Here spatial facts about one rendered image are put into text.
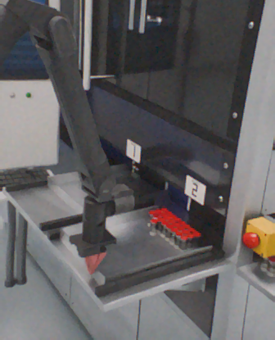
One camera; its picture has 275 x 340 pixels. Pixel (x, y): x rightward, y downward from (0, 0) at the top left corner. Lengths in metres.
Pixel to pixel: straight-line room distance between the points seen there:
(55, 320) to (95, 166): 1.55
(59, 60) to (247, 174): 0.59
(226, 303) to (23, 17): 0.96
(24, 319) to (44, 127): 0.98
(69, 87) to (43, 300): 1.81
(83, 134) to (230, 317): 0.72
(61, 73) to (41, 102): 1.03
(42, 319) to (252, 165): 1.57
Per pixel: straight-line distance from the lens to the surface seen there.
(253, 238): 1.34
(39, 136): 2.11
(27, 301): 2.74
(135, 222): 1.59
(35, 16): 0.98
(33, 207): 1.66
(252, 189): 1.37
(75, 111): 1.08
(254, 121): 1.31
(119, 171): 1.93
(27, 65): 2.01
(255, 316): 1.64
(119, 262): 1.40
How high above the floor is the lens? 1.64
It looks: 21 degrees down
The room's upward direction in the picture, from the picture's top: 5 degrees clockwise
